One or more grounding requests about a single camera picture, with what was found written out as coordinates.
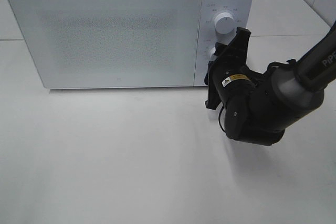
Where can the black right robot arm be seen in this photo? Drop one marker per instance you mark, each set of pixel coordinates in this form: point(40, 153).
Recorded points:
point(258, 107)

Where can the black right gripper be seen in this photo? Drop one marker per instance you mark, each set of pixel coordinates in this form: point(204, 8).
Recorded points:
point(229, 80)

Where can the white microwave door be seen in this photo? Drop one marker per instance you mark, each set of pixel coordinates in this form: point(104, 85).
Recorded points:
point(110, 43)

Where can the white round knob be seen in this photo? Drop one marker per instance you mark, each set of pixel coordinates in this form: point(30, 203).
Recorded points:
point(224, 22)
point(211, 54)

